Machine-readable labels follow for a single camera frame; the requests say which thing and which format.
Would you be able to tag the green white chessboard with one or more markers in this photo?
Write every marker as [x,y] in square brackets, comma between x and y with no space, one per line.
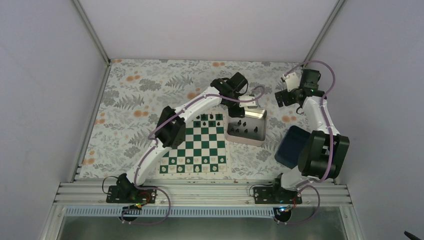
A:
[203,154]

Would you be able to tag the aluminium rail frame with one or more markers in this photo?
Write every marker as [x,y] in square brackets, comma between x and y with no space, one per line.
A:
[184,193]

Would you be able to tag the pink metal tin tray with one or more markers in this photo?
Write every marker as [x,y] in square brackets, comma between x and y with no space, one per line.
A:
[248,130]

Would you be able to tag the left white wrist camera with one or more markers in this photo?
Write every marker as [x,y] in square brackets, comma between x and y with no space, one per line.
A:
[248,101]

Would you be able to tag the floral table mat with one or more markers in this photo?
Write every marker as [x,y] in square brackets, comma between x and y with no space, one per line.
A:
[135,94]

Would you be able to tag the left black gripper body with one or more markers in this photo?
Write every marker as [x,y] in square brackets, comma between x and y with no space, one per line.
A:
[231,112]

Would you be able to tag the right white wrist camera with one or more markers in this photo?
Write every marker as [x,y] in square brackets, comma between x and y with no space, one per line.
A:
[292,81]

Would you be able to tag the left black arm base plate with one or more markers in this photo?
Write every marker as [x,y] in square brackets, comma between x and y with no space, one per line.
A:
[135,196]

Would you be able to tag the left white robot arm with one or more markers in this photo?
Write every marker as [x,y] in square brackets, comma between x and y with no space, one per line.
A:
[170,130]

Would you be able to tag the dark blue tin lid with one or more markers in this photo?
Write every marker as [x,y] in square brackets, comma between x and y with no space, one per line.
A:
[291,146]

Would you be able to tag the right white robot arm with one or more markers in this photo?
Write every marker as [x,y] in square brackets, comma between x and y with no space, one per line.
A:
[312,157]

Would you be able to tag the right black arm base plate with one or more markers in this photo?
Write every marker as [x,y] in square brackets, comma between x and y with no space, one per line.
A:
[268,195]

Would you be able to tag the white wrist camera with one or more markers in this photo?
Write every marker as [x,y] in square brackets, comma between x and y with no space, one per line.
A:
[292,81]
[248,101]

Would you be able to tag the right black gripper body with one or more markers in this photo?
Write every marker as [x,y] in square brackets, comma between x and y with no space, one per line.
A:
[287,101]

